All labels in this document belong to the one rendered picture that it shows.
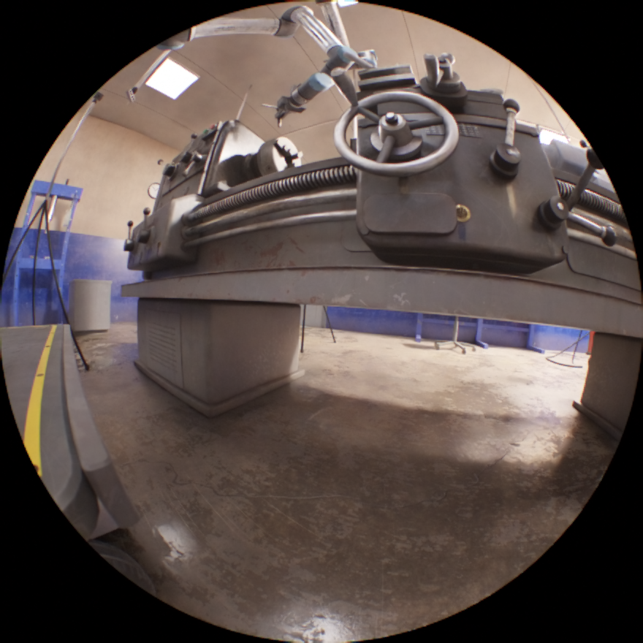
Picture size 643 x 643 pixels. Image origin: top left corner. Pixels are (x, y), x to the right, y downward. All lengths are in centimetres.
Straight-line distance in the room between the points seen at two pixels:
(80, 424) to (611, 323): 66
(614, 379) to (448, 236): 111
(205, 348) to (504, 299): 78
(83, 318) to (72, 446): 258
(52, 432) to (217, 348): 69
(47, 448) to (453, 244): 46
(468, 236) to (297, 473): 59
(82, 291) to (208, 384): 213
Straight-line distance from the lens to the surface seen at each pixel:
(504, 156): 43
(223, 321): 79
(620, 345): 129
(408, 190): 40
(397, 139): 39
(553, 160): 114
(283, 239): 67
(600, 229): 47
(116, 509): 15
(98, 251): 415
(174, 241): 91
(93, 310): 274
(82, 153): 466
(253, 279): 47
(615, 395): 129
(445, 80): 53
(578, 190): 50
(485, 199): 42
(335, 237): 59
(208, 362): 78
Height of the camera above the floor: 40
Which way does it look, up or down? 4 degrees down
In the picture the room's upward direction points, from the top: 4 degrees clockwise
